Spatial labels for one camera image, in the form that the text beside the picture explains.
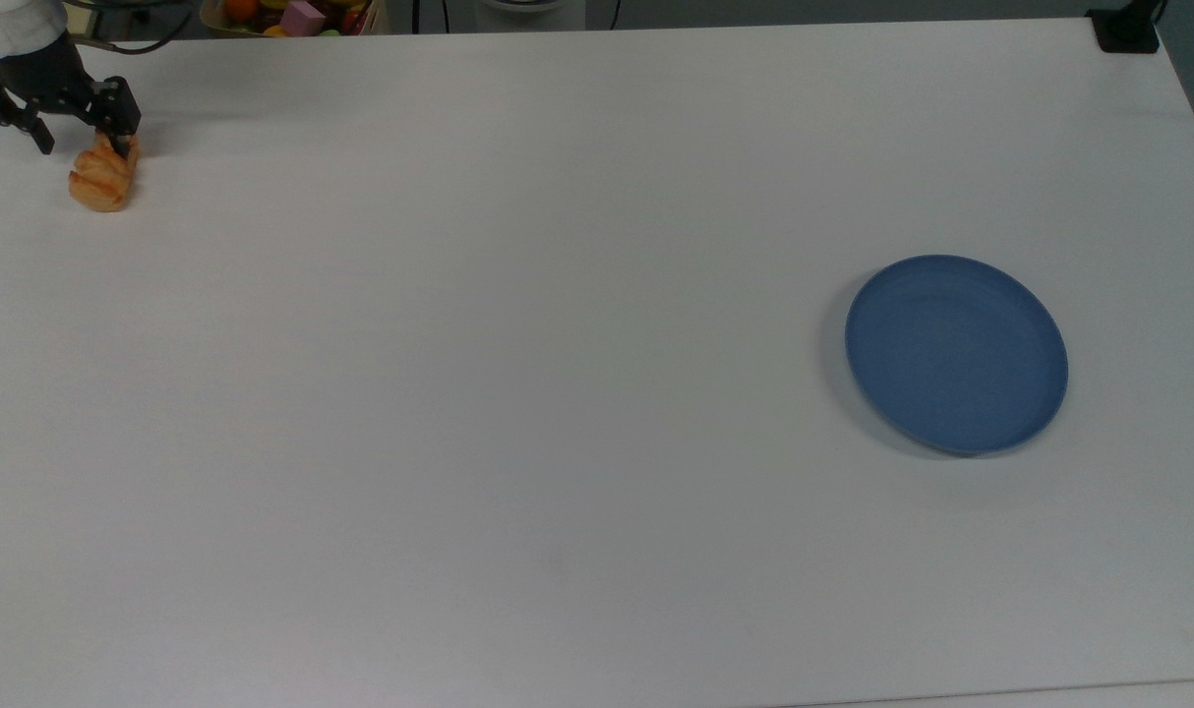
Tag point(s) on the box of toy items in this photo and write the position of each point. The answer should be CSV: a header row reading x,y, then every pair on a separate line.
x,y
371,20

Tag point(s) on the orange glazed bread roll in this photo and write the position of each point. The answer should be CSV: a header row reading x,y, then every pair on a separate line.
x,y
100,185

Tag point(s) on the blue round plate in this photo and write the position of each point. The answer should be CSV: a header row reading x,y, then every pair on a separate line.
x,y
956,354

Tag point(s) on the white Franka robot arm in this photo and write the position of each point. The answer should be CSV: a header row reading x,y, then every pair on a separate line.
x,y
22,20

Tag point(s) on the pink toy block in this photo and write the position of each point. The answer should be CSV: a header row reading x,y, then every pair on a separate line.
x,y
304,18

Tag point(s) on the black stand base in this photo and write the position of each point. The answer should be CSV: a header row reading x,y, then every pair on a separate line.
x,y
1126,31

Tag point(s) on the red toy item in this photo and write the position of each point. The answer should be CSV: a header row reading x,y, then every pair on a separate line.
x,y
353,21

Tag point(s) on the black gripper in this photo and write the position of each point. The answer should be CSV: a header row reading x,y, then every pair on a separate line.
x,y
41,79

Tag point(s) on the orange toy fruit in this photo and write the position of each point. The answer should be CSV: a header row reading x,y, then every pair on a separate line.
x,y
243,8

